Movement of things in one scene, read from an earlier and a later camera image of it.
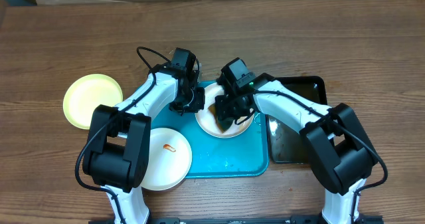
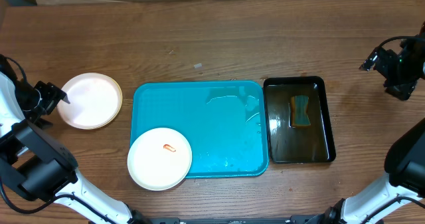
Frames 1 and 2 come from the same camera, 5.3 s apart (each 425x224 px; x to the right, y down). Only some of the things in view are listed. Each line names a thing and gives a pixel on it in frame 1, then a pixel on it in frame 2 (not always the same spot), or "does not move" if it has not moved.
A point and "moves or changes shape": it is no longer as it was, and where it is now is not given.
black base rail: x=355 y=219 does not move
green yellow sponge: x=224 y=123 moves or changes shape
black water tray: x=286 y=144 does not move
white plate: x=170 y=159 does not move
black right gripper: x=228 y=106 to x=403 y=90
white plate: x=207 y=123 to x=95 y=100
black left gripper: x=198 y=106 to x=54 y=94
